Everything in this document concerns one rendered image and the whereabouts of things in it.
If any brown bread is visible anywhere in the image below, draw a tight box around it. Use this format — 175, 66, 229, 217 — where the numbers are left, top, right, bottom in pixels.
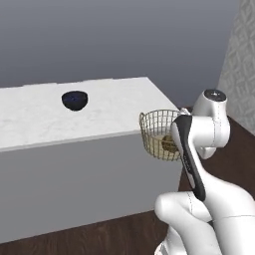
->
161, 133, 179, 154

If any white dining counter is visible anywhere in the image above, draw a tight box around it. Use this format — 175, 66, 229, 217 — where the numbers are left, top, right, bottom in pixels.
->
0, 77, 183, 245

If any dark blue bowl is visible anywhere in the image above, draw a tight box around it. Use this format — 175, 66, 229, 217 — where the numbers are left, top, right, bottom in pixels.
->
61, 90, 90, 112

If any gold wire basket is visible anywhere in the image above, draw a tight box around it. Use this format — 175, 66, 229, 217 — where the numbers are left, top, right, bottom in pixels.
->
138, 109, 182, 162

